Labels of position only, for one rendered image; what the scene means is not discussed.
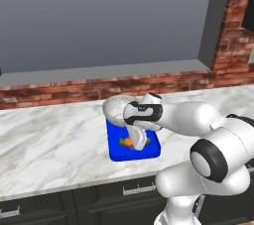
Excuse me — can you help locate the dark window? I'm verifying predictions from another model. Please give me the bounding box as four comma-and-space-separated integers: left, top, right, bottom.
240, 0, 254, 34

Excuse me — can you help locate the orange carrot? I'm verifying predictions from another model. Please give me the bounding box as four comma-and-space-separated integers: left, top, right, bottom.
118, 137, 134, 148

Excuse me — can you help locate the dark drawer front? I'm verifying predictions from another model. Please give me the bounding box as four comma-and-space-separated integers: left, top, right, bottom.
71, 175, 168, 225
0, 190, 79, 225

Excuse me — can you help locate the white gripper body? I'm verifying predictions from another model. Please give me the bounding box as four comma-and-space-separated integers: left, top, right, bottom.
127, 126, 149, 153

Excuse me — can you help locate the dark cupboard door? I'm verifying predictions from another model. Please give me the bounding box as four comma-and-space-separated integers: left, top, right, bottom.
197, 166, 254, 225

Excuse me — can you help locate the silver drawer handle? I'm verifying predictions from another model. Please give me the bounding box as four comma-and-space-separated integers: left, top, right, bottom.
122, 183, 157, 196
0, 205, 21, 220

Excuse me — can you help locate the silver cupboard handle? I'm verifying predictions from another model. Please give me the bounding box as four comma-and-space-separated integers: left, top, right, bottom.
193, 194, 206, 219

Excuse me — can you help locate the blue tray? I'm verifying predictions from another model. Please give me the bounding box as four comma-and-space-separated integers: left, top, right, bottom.
105, 117, 163, 163

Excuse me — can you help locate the white marbled bowl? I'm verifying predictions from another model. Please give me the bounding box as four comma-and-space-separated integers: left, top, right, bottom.
101, 94, 147, 128

